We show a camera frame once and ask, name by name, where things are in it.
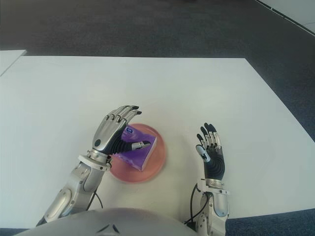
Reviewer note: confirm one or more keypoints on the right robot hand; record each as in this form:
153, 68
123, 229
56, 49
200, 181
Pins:
214, 162

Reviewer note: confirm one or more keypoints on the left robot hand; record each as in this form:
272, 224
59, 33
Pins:
108, 132

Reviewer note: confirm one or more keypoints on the purple tissue paper pack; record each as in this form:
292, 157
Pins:
137, 157

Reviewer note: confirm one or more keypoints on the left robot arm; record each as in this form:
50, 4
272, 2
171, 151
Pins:
78, 182

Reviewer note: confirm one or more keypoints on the pink round plate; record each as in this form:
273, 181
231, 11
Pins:
157, 157

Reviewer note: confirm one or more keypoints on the grey robot torso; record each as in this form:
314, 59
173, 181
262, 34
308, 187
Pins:
110, 221

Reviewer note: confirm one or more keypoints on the white side table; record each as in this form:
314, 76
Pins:
8, 59

